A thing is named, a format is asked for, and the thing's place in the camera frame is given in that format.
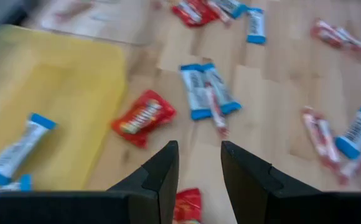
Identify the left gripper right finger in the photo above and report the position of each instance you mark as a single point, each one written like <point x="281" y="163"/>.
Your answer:
<point x="249" y="186"/>

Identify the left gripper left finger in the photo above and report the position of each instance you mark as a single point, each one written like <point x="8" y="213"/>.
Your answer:
<point x="155" y="186"/>

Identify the red candy pack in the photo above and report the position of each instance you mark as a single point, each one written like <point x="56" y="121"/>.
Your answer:
<point x="188" y="205"/>
<point x="143" y="118"/>
<point x="196" y="14"/>

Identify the yellow plastic bin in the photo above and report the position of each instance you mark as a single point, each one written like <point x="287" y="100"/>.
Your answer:
<point x="59" y="93"/>

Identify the clear plastic bin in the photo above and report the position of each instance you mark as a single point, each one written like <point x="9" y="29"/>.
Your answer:
<point x="115" y="28"/>

